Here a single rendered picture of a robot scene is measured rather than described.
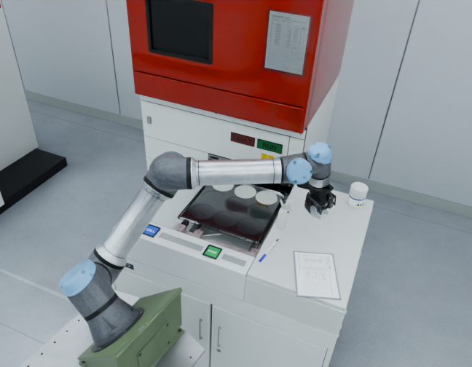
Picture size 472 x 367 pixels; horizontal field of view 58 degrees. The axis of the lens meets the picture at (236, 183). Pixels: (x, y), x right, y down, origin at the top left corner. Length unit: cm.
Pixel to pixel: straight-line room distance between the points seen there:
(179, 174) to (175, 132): 89
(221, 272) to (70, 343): 55
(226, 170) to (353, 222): 73
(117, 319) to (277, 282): 53
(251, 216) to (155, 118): 70
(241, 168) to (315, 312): 58
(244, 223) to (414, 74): 188
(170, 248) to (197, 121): 68
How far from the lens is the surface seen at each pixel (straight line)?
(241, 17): 171
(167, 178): 126
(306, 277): 153
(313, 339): 165
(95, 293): 136
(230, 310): 170
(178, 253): 160
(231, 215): 183
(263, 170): 125
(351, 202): 185
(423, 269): 317
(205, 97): 189
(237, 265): 155
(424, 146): 347
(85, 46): 432
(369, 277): 297
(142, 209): 141
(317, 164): 140
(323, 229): 173
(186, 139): 211
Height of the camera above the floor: 209
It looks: 36 degrees down
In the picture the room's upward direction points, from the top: 3 degrees clockwise
